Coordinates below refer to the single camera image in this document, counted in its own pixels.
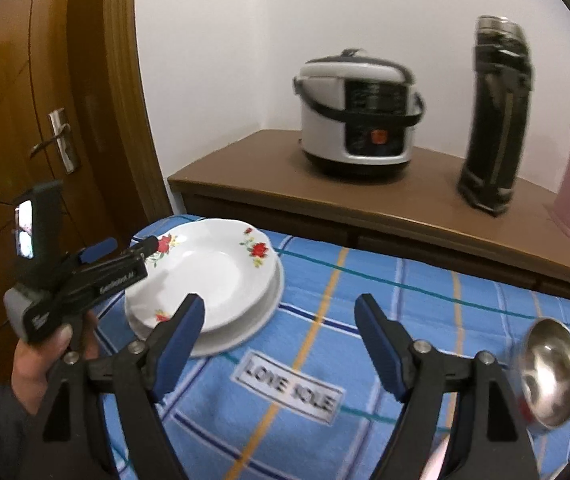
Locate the brown wooden cabinet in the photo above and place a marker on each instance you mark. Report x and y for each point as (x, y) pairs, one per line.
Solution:
(365, 195)

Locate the person's left hand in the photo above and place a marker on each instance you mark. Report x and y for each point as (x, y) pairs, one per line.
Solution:
(32, 370)

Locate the blue plaid tablecloth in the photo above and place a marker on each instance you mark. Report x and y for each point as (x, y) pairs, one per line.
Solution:
(315, 300)

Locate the wooden door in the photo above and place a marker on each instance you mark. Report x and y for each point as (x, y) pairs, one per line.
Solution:
(5, 110)

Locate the plain white plate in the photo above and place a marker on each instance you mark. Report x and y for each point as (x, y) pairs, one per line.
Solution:
(245, 335)

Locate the large red floral plate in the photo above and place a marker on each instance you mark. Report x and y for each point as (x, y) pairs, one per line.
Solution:
(205, 270)

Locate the tall black thermos flask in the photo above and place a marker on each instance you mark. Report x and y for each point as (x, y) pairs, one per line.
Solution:
(495, 135)

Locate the wooden door frame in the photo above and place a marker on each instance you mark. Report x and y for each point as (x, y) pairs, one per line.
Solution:
(115, 110)

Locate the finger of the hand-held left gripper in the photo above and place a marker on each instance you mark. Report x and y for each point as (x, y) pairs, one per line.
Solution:
(145, 246)
(100, 249)

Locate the stainless steel bowl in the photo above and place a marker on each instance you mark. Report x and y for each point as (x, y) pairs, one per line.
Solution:
(555, 370)

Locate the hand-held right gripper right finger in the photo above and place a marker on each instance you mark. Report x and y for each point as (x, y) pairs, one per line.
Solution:
(380, 350)

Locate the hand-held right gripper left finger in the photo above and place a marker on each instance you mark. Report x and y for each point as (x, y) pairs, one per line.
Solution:
(180, 350)

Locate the white black rice cooker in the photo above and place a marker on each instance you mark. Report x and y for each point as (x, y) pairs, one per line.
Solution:
(330, 120)

